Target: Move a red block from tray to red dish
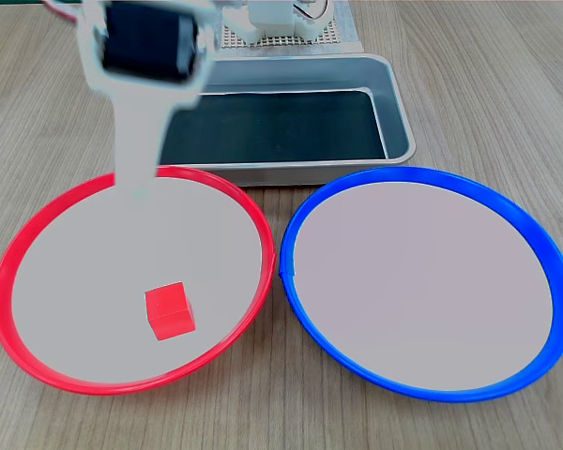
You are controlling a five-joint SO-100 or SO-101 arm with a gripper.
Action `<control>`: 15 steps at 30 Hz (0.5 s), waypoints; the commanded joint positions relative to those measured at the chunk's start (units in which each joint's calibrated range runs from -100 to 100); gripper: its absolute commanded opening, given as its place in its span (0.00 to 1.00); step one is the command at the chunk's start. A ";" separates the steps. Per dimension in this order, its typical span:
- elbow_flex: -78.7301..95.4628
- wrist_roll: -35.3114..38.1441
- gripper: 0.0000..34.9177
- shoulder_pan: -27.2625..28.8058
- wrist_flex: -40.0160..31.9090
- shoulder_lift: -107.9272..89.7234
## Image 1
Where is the small red cube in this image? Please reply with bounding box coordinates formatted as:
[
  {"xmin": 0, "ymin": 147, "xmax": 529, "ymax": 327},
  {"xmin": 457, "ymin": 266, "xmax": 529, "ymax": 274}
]
[{"xmin": 144, "ymin": 280, "xmax": 197, "ymax": 342}]

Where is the steel tray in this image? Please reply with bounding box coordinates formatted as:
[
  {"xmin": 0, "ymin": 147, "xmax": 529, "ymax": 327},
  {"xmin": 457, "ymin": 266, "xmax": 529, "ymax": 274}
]
[{"xmin": 158, "ymin": 52, "xmax": 417, "ymax": 187}]

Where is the white plate with red rim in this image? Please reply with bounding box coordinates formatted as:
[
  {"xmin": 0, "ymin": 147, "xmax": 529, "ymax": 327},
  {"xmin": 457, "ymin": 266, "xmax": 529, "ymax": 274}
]
[{"xmin": 0, "ymin": 164, "xmax": 277, "ymax": 398}]

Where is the black mat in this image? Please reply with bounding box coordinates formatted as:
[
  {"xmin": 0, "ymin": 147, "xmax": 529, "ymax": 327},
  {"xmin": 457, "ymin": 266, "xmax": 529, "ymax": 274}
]
[{"xmin": 160, "ymin": 89, "xmax": 388, "ymax": 165}]

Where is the white plate with blue rim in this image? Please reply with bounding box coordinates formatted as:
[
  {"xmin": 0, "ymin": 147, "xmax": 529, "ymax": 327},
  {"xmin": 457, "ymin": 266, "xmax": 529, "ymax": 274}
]
[{"xmin": 280, "ymin": 166, "xmax": 563, "ymax": 403}]

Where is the pale perforated base plate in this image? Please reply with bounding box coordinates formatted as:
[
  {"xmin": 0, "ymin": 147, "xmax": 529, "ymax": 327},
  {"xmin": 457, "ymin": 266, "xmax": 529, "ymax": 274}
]
[{"xmin": 218, "ymin": 0, "xmax": 363, "ymax": 53}]

